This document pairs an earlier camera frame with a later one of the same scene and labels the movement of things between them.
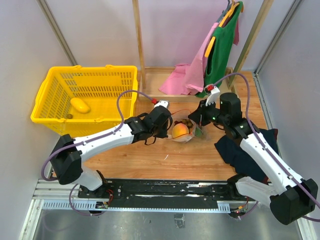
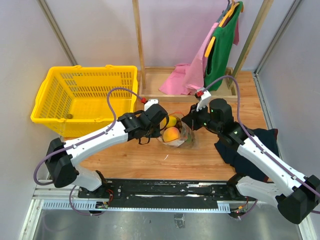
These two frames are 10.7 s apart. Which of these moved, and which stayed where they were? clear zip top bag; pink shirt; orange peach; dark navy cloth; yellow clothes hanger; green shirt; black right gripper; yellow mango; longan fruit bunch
Moved: orange peach; clear zip top bag; longan fruit bunch; yellow mango
Stayed: black right gripper; pink shirt; yellow clothes hanger; dark navy cloth; green shirt
